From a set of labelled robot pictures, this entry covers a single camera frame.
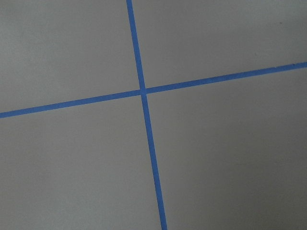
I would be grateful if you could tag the blue tape grid lines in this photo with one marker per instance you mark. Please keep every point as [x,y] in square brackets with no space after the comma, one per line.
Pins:
[143,92]

